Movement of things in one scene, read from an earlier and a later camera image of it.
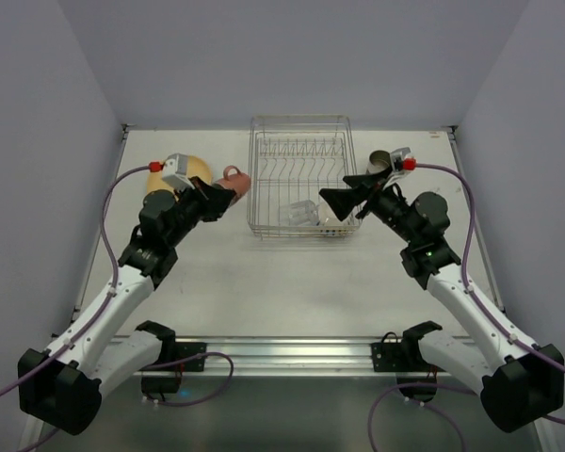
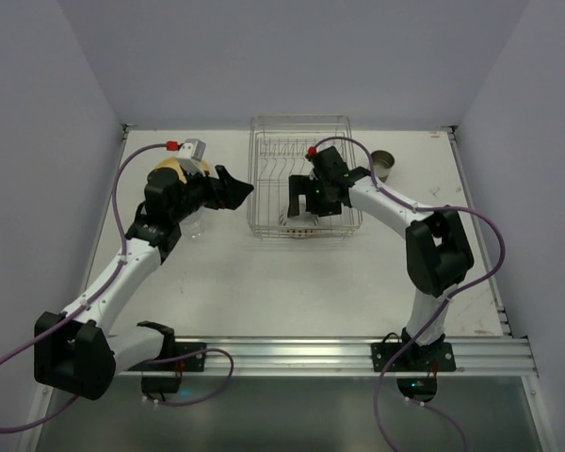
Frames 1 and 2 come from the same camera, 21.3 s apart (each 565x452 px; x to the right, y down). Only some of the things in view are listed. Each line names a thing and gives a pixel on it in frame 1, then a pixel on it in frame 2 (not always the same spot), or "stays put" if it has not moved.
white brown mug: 379,162 stays put
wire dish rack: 293,159 stays put
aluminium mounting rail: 278,356 stays put
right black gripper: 363,194 -> 308,200
